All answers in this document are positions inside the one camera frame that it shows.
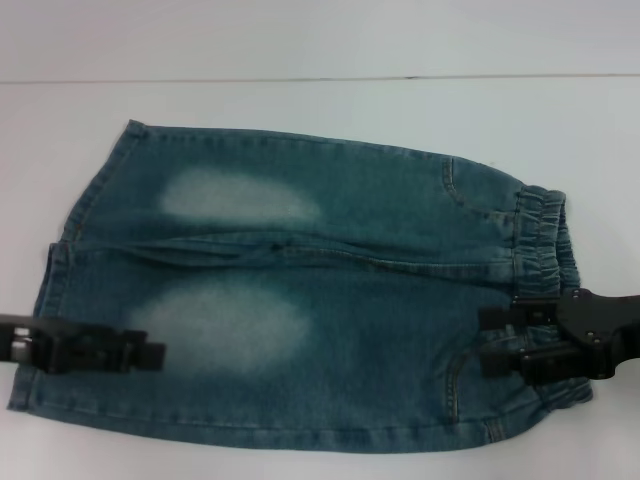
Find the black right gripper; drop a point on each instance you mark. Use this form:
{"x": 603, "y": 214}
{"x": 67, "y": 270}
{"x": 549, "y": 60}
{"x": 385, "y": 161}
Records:
{"x": 605, "y": 335}

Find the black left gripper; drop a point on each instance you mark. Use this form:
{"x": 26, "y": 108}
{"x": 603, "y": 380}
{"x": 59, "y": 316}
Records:
{"x": 30, "y": 342}

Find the blue denim shorts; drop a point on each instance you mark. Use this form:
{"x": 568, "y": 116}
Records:
{"x": 350, "y": 225}

